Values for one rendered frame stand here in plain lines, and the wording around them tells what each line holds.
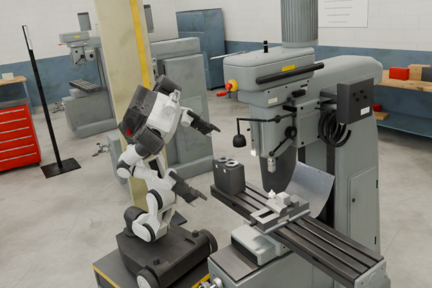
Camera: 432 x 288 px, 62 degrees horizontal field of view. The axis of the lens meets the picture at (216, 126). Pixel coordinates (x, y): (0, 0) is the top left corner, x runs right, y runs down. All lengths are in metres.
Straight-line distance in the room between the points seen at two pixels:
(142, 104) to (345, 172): 1.28
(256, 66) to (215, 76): 7.65
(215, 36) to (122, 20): 6.08
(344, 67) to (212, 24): 7.19
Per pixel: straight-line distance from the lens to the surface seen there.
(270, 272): 2.28
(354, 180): 2.45
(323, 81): 2.14
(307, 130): 2.11
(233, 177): 2.42
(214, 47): 9.32
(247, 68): 1.76
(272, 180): 4.23
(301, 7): 2.02
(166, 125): 2.05
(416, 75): 5.76
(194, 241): 2.65
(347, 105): 1.92
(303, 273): 2.53
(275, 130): 1.96
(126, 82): 3.42
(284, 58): 1.87
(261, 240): 2.25
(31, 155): 6.25
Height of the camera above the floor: 2.16
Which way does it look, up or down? 19 degrees down
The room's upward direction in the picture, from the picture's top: 6 degrees counter-clockwise
